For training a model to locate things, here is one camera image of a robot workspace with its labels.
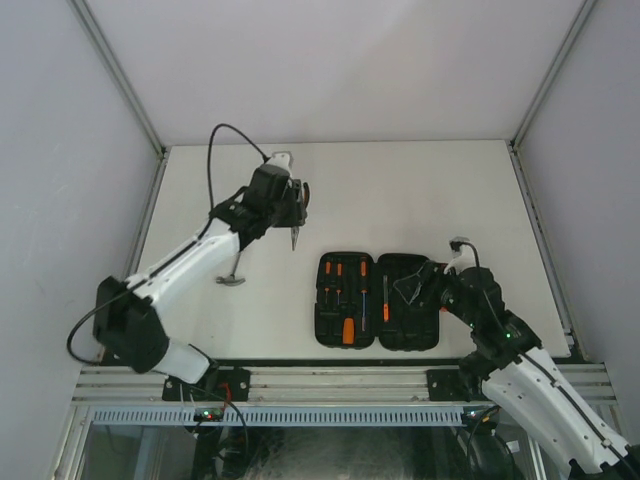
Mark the claw hammer orange black handle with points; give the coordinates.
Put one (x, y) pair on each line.
(348, 332)

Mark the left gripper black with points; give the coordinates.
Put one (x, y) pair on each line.
(297, 214)

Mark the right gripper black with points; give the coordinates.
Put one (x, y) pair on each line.
(433, 274)

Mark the aluminium front rail frame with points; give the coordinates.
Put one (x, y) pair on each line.
(273, 385)

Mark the grey slotted cable duct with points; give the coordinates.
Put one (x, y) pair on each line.
(271, 416)

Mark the black plastic tool case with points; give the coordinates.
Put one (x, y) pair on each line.
(409, 328)

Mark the long nose pliers orange handles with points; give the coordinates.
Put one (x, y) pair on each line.
(301, 201)

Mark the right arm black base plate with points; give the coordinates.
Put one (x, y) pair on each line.
(452, 385)

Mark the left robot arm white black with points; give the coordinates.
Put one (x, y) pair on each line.
(128, 317)

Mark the small screwdriver orange black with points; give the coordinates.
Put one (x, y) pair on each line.
(326, 281)

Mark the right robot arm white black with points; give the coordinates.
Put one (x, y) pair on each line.
(514, 371)

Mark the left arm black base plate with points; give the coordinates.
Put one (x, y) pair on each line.
(222, 384)

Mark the small precision screwdriver orange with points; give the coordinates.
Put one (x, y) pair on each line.
(339, 272)

